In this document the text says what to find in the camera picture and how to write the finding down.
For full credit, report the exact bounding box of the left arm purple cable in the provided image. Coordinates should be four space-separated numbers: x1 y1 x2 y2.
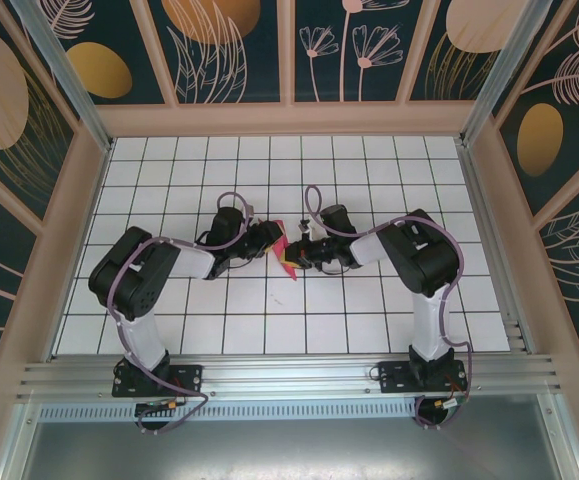
107 191 215 436

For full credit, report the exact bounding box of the aluminium frame post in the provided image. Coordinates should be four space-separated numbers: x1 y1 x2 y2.
9 0 116 154
458 0 556 147

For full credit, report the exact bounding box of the long aluminium mounting rail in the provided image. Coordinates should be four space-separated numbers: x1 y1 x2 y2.
16 352 564 402

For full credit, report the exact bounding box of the grey sheet metal tray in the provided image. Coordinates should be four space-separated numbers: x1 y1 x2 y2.
0 399 579 480

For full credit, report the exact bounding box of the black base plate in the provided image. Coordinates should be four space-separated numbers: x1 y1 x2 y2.
112 363 205 399
377 359 469 395

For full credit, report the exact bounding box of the right aluminium frame post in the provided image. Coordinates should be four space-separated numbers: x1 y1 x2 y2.
458 0 556 147

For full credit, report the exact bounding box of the small black controller board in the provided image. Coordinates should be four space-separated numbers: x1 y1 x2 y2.
133 398 169 414

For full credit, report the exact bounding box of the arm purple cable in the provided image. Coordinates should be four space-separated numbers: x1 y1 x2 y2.
304 185 474 432
107 191 215 436

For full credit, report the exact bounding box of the aluminium side rail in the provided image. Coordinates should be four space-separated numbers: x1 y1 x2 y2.
456 139 538 355

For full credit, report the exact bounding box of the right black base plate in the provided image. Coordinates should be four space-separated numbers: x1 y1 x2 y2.
377 359 469 395

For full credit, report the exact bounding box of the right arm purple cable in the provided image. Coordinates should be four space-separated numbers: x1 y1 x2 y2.
304 185 474 432

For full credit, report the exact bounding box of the slotted grey cable duct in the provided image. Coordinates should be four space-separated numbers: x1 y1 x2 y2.
38 402 420 422

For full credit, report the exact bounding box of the left aluminium frame post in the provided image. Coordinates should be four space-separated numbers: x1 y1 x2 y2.
9 0 116 154

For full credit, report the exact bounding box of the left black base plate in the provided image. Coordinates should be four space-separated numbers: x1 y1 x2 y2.
112 363 205 399

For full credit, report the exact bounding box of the pink square paper sheet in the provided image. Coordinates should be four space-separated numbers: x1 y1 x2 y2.
267 218 301 284

